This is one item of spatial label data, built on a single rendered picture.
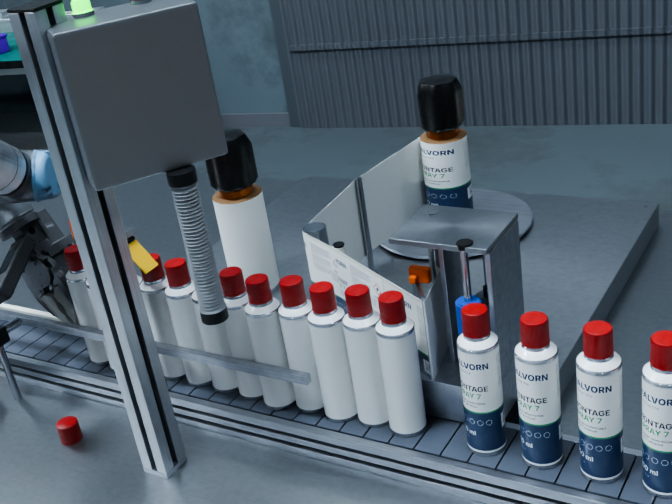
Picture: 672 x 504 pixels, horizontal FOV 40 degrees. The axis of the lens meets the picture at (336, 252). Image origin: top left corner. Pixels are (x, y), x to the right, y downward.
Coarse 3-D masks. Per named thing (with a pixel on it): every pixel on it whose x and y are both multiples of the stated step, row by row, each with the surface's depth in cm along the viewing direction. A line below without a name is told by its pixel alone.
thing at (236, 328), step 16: (224, 272) 132; (240, 272) 132; (224, 288) 132; (240, 288) 132; (240, 304) 132; (240, 320) 133; (240, 336) 134; (240, 352) 136; (240, 384) 139; (256, 384) 138
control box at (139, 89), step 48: (192, 0) 109; (96, 48) 105; (144, 48) 107; (192, 48) 110; (96, 96) 107; (144, 96) 109; (192, 96) 112; (96, 144) 109; (144, 144) 111; (192, 144) 114
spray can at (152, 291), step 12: (144, 276) 141; (156, 276) 140; (144, 288) 141; (156, 288) 140; (144, 300) 142; (156, 300) 141; (156, 312) 142; (168, 312) 142; (156, 324) 143; (168, 324) 143; (156, 336) 144; (168, 336) 144; (168, 360) 146; (180, 360) 146; (168, 372) 147; (180, 372) 147
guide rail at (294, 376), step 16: (32, 320) 155; (48, 320) 154; (80, 336) 150; (96, 336) 148; (160, 352) 142; (176, 352) 140; (192, 352) 138; (208, 352) 137; (240, 368) 134; (256, 368) 132; (272, 368) 131; (304, 384) 128
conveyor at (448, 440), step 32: (0, 320) 175; (32, 352) 162; (64, 352) 160; (288, 416) 134; (320, 416) 133; (416, 448) 124; (448, 448) 123; (512, 448) 121; (576, 448) 119; (544, 480) 115; (576, 480) 114; (640, 480) 112
